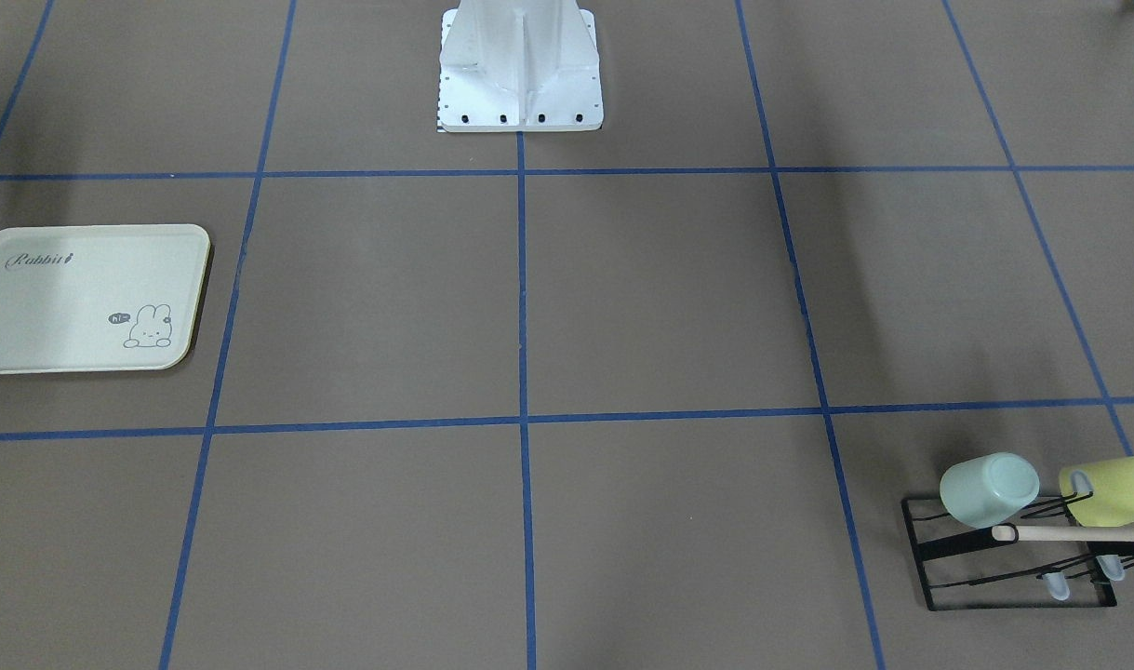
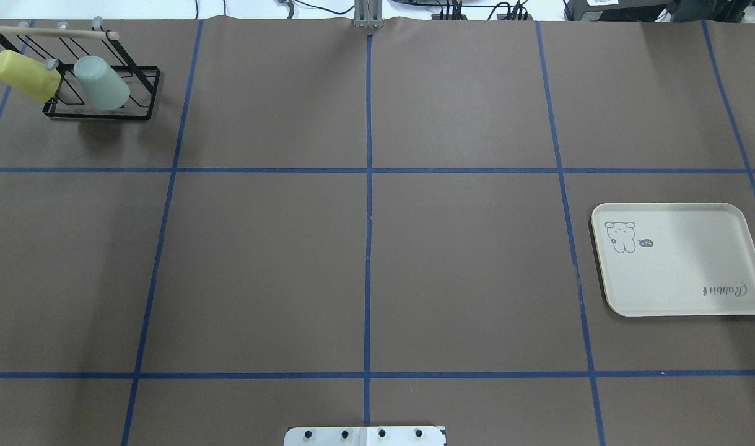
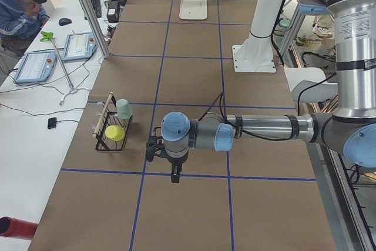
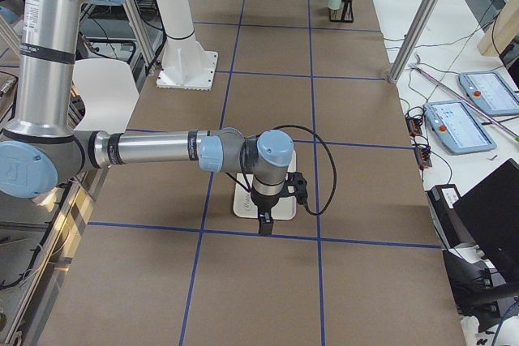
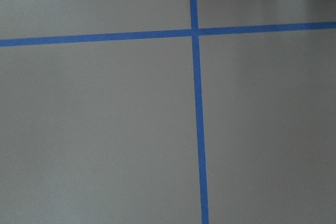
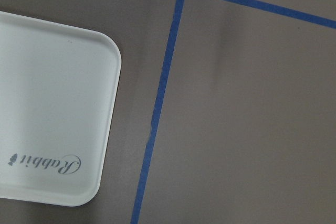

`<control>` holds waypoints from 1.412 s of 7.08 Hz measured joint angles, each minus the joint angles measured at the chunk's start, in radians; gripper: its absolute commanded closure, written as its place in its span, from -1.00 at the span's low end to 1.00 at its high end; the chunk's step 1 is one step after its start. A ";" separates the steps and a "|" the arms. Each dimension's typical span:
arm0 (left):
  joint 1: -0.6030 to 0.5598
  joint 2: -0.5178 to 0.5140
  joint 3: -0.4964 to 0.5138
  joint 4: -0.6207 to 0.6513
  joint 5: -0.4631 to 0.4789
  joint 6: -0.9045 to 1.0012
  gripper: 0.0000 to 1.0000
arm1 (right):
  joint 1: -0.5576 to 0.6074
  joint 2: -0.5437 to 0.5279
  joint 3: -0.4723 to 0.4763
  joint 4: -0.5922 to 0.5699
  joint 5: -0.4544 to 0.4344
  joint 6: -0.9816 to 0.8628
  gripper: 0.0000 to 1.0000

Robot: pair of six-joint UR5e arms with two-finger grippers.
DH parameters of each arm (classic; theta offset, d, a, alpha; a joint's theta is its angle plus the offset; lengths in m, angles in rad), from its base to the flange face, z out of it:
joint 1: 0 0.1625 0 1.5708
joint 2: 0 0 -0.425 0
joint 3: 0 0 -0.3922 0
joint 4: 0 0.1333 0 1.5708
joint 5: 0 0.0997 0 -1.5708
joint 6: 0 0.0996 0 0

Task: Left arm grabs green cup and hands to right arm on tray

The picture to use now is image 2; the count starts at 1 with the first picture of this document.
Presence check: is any pale green plastic cup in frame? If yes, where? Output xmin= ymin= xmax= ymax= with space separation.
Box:
xmin=72 ymin=55 xmax=130 ymax=111

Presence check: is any black orange connector box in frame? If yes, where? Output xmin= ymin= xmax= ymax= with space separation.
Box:
xmin=431 ymin=1 xmax=467 ymax=22

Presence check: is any black device box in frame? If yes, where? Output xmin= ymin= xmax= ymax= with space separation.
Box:
xmin=564 ymin=1 xmax=669 ymax=22

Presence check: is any white metal base plate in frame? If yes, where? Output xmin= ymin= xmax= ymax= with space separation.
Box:
xmin=283 ymin=426 xmax=447 ymax=445

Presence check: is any aluminium frame post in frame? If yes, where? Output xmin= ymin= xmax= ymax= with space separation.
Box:
xmin=354 ymin=0 xmax=385 ymax=29

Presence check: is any beige rabbit serving tray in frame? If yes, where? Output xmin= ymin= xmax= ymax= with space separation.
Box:
xmin=591 ymin=203 xmax=755 ymax=317

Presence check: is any yellow plastic cup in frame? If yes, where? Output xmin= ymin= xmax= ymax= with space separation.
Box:
xmin=0 ymin=49 xmax=62 ymax=104

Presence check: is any black wire cup rack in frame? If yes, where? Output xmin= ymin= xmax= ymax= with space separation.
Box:
xmin=0 ymin=16 xmax=162 ymax=120

